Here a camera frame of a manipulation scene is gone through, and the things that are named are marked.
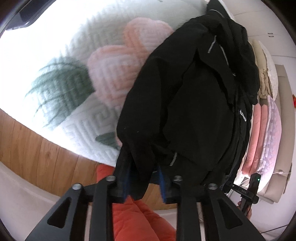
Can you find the black hooded jacket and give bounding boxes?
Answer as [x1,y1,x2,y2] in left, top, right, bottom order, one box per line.
[117,1,259,199]

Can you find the person right hand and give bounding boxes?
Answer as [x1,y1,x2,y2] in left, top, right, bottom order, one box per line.
[237,200,253,219]

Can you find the beige upholstered headboard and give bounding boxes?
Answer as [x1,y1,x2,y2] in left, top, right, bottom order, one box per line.
[258,64,295,204]

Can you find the orange padded trousers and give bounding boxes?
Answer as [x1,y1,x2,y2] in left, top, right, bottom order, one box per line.
[96,164,178,241]

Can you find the folded pink purple quilt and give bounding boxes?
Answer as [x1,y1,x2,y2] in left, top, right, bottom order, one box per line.
[241,96,282,179]

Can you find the folded beige quilt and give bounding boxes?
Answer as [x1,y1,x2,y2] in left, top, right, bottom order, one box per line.
[251,39,272,99]

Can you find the red plush toy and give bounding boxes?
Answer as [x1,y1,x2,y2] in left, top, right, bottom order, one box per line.
[292,94,296,108]

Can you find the floral green bedspread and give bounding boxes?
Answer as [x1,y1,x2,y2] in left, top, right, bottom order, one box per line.
[1,1,206,166]

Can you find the white floral pillow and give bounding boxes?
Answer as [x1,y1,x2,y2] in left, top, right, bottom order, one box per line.
[259,41,278,100]

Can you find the white wardrobe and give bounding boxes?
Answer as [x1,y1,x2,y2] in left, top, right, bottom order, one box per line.
[224,0,295,58]

